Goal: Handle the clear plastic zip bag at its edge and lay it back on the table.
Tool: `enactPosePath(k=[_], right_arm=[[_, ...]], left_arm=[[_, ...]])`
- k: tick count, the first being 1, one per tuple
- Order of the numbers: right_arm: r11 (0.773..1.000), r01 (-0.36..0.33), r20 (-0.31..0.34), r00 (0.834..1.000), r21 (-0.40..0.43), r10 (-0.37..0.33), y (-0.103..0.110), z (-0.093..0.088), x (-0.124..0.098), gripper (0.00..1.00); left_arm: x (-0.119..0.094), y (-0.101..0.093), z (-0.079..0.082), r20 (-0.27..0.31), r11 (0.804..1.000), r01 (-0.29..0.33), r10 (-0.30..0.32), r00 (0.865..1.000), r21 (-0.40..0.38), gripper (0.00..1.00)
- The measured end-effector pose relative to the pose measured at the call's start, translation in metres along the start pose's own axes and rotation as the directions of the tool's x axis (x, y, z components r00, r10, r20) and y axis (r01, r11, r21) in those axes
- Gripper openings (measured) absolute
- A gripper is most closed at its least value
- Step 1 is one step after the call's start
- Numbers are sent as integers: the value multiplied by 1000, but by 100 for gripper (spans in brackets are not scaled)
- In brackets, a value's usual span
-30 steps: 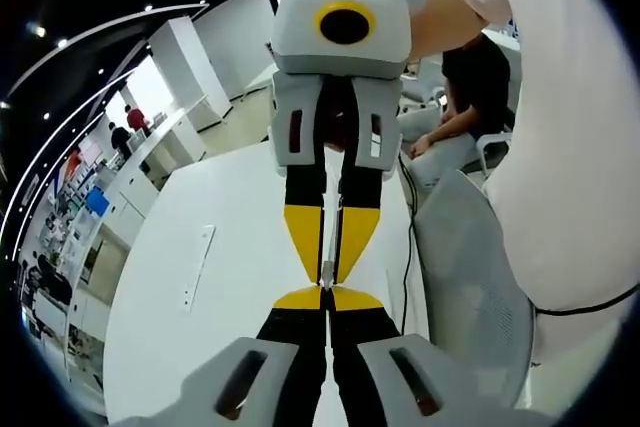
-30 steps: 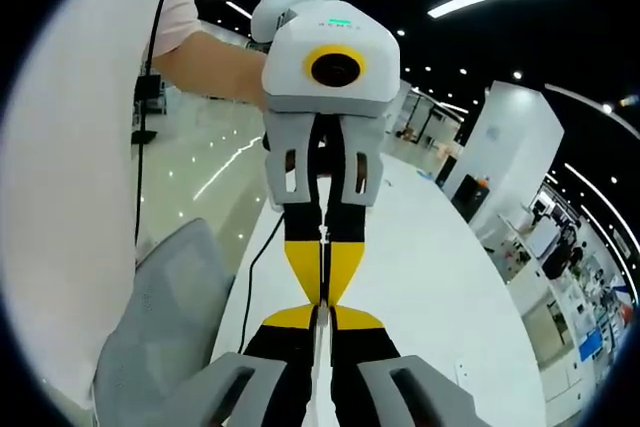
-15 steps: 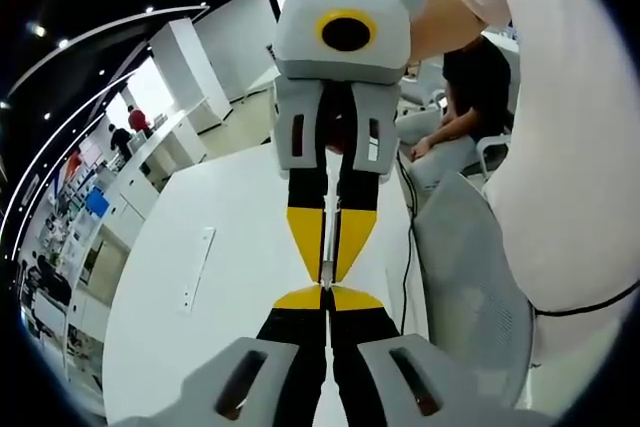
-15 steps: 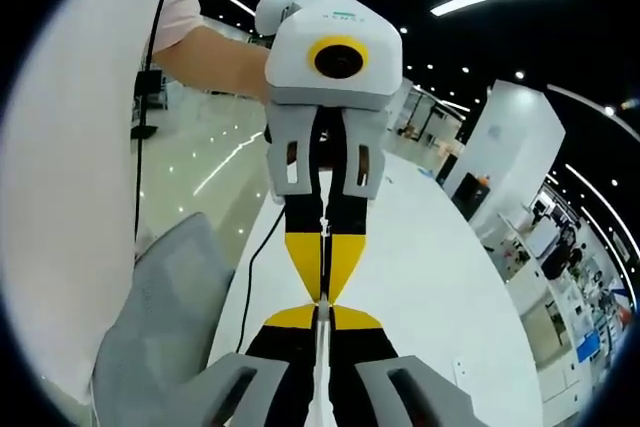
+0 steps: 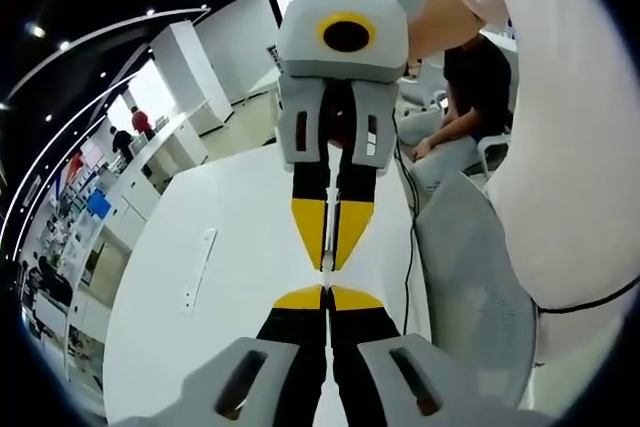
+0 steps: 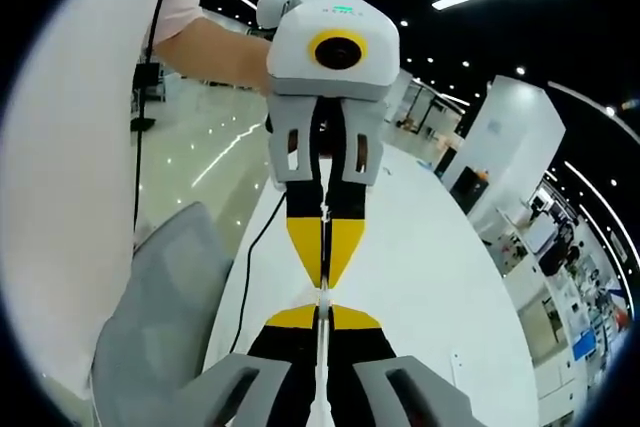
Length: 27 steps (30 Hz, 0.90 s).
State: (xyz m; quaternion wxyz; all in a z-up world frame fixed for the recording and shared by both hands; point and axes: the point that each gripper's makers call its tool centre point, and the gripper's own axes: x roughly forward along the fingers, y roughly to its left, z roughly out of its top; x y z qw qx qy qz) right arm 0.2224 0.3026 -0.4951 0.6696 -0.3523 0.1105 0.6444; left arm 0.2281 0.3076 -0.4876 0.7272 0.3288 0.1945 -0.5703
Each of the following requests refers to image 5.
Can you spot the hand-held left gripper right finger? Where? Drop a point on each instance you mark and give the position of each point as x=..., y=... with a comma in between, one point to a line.
x=370, y=347

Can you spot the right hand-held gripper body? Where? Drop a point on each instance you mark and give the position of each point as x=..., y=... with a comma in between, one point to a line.
x=300, y=47

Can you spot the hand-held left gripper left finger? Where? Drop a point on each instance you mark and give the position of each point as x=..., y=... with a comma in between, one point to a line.
x=290, y=347

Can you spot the wide white pillar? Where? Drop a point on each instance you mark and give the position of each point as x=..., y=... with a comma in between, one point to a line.
x=192, y=77

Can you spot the grey mesh office chair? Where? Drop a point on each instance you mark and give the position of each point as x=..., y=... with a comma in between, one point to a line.
x=475, y=272

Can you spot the white office chair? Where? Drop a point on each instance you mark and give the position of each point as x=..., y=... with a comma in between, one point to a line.
x=495, y=144

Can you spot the long white counter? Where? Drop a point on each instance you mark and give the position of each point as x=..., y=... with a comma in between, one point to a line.
x=165, y=147

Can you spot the blue box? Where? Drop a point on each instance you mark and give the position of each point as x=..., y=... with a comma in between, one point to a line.
x=98, y=205

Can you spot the person in white shirt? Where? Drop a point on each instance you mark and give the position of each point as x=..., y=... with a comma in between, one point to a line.
x=575, y=122

